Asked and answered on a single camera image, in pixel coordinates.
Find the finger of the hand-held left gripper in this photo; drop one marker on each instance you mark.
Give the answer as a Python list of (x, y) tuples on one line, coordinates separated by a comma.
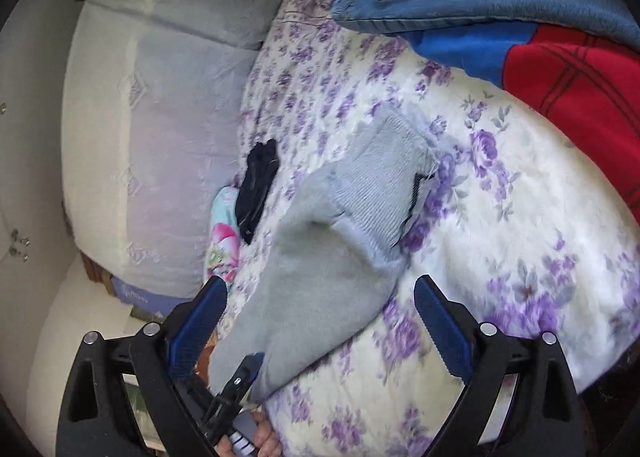
[(247, 369)]

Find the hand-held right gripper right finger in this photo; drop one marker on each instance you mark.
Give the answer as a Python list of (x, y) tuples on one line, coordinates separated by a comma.
[(442, 329)]

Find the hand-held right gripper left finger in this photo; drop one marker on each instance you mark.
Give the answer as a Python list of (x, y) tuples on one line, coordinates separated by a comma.
[(197, 332)]

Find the grey sweat pants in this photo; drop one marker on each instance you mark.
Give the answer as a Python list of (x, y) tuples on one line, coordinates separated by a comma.
[(325, 257)]

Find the black folded pants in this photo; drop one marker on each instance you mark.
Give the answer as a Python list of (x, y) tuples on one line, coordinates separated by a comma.
[(257, 187)]

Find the person's left hand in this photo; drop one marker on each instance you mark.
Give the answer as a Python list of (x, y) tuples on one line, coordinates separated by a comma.
[(267, 439)]

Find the blue printed cloth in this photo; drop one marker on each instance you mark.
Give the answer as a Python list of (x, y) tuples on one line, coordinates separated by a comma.
[(145, 299)]

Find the colourful floral folded blanket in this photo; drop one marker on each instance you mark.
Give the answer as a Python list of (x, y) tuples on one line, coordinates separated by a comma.
[(222, 237)]

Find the dark brown cardboard box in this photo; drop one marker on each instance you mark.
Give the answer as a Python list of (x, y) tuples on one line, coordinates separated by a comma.
[(95, 269)]

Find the purple floral bed quilt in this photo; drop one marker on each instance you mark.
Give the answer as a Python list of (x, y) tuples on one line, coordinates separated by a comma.
[(500, 217)]

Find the ceiling lamp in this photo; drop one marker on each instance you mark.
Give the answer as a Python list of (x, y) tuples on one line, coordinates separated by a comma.
[(20, 242)]

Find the red and blue garment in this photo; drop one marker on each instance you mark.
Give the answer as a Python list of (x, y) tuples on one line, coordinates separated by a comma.
[(575, 77)]

